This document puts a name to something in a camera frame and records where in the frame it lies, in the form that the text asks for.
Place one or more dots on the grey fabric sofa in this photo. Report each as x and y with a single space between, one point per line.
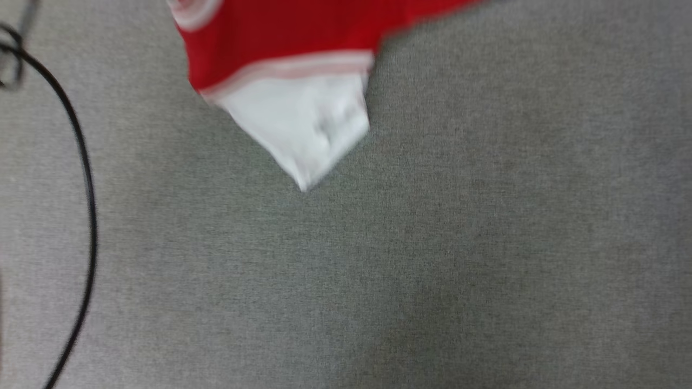
432 243

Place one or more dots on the red and white garment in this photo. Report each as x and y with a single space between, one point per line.
281 38

